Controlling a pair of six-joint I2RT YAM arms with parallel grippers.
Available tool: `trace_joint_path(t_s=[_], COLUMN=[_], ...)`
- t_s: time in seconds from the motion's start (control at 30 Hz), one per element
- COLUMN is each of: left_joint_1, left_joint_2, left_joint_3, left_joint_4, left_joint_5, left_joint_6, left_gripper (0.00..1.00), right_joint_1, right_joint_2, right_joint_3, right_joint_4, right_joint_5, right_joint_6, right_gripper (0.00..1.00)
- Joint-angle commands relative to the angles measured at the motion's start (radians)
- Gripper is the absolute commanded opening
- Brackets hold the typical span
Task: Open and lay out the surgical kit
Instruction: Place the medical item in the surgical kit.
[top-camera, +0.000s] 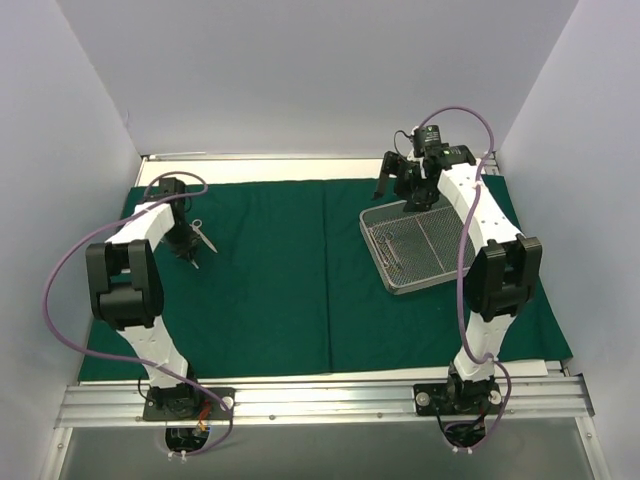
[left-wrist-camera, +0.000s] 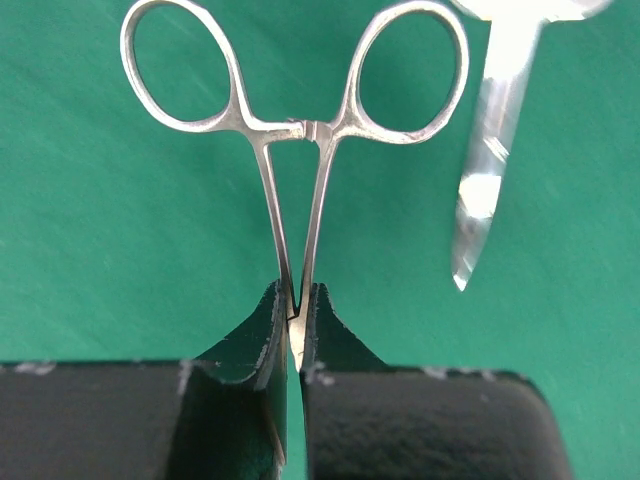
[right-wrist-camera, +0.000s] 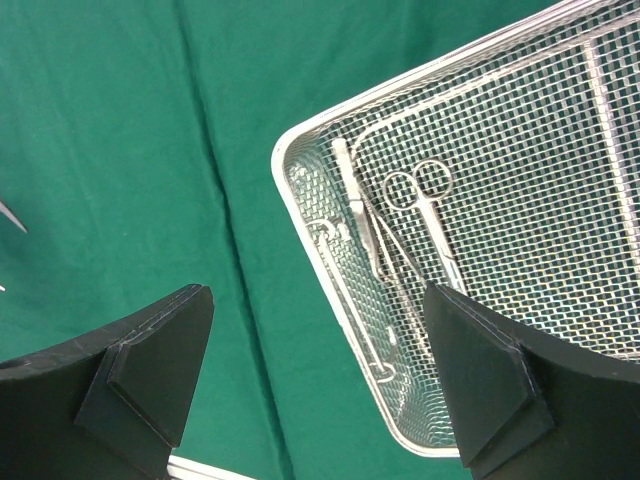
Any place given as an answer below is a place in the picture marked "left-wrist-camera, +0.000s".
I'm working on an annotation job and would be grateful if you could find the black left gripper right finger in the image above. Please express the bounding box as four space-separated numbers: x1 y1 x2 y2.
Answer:
300 284 573 479

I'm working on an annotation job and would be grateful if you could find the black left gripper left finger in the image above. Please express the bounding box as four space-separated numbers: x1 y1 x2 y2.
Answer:
1 283 287 479

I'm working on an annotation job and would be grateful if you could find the green surgical cloth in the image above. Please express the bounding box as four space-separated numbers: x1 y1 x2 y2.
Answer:
1 1 639 479

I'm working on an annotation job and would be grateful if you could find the silver haemostat clamp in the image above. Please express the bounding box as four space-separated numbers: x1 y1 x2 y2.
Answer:
119 0 471 374

